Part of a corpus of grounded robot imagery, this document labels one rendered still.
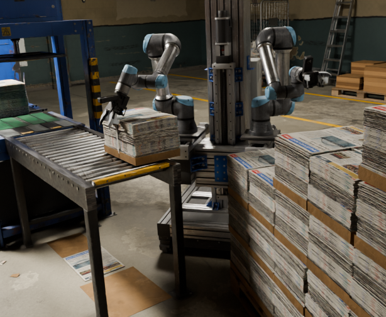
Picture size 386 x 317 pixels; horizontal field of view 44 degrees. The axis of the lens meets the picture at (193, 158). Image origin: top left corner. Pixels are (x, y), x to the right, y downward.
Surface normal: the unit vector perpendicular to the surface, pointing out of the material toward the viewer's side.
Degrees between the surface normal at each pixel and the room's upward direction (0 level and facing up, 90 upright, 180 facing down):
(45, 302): 0
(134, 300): 0
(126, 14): 90
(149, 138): 90
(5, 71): 90
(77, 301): 0
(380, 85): 89
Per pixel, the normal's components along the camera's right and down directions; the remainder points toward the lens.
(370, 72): -0.82, 0.21
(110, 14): 0.59, 0.22
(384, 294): -0.95, 0.12
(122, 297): -0.04, -0.95
